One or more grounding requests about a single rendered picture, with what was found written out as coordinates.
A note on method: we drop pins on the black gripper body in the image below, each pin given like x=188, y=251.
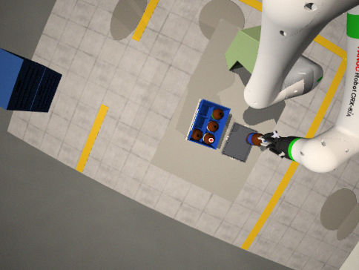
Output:
x=278, y=141

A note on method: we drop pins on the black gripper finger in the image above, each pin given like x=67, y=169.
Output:
x=270, y=146
x=269, y=138

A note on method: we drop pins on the blue divided crate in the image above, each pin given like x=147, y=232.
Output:
x=203, y=116

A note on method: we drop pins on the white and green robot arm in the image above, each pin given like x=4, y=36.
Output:
x=288, y=27

